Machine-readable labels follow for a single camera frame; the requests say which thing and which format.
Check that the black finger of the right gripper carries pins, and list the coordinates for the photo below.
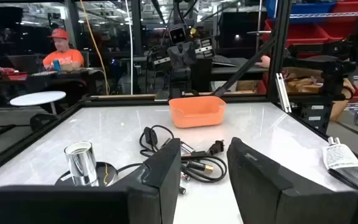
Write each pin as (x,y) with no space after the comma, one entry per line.
(174,57)
(190,54)

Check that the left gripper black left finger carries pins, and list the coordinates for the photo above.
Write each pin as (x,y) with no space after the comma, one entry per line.
(73,205)

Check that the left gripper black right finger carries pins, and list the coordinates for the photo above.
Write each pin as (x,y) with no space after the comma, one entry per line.
(275,199)

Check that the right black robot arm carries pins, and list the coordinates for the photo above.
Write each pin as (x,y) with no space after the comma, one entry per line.
(180,79)

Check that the black keyboard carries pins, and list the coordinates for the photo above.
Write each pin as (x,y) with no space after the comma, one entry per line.
(224,60)

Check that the chrome lamp socket base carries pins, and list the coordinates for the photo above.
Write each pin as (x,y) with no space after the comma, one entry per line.
(81,163)

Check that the orange plastic bin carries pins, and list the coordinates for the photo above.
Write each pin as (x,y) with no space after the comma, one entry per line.
(197,113)

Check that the person's hand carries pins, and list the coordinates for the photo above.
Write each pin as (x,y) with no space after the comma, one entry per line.
(263,62)

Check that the black copper-top battery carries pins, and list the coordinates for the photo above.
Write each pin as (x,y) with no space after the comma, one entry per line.
(199,165)

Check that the black control box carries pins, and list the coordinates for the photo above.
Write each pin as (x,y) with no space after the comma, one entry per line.
(300,113)

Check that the small black silver battery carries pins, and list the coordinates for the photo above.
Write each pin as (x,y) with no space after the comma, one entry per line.
(185,176)

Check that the person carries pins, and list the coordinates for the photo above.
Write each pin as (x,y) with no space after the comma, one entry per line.
(64,57)

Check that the white round side table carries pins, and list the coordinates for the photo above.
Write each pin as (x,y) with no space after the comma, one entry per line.
(37,98)

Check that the red storage bin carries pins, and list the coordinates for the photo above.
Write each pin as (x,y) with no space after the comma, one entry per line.
(356,5)
(337,29)
(303,32)

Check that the brown paper bag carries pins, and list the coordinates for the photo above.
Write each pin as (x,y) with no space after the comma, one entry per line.
(303,85)

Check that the blue cup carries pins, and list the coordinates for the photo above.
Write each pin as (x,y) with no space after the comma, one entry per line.
(56,65)

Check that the blue storage bin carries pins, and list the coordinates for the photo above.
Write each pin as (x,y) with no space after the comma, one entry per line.
(309,6)

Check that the red tray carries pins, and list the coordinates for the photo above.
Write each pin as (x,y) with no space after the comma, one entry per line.
(14,75)

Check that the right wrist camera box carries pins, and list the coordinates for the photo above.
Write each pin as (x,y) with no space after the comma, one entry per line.
(177,35)

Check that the black table frame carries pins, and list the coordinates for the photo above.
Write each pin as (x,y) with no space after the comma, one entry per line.
(129,103)

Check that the silver metal bracket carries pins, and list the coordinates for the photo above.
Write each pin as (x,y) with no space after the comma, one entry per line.
(283,93)

